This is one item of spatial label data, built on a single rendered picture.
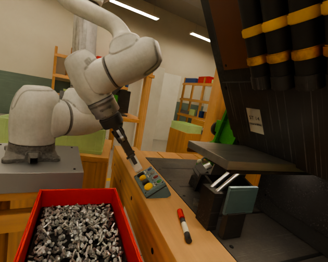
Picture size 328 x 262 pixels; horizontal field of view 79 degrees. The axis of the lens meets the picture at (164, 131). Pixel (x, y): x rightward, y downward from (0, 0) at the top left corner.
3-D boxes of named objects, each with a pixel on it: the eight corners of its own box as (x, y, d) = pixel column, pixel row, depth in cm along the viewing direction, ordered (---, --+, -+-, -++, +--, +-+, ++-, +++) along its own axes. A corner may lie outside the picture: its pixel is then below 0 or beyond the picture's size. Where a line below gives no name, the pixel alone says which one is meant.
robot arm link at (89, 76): (79, 109, 61) (118, 93, 59) (50, 60, 55) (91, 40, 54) (90, 101, 71) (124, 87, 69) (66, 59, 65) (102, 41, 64)
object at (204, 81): (215, 151, 599) (232, 74, 564) (172, 132, 809) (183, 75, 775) (227, 151, 626) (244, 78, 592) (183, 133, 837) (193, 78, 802)
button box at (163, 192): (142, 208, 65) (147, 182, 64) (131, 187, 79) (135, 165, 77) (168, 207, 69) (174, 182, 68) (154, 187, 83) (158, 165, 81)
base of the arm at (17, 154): (-1, 168, 64) (0, 151, 63) (4, 147, 82) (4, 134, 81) (62, 165, 75) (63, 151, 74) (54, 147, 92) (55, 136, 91)
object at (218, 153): (225, 175, 39) (228, 160, 38) (186, 151, 53) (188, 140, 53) (338, 177, 54) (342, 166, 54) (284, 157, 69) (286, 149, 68)
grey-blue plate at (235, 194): (219, 240, 51) (232, 188, 49) (215, 235, 52) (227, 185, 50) (248, 236, 54) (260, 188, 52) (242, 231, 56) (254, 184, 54)
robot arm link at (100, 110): (87, 107, 60) (97, 124, 62) (114, 94, 62) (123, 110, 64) (86, 104, 68) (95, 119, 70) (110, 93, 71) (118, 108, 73)
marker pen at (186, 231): (191, 244, 47) (192, 238, 47) (185, 244, 47) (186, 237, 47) (181, 213, 60) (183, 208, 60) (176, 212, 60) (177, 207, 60)
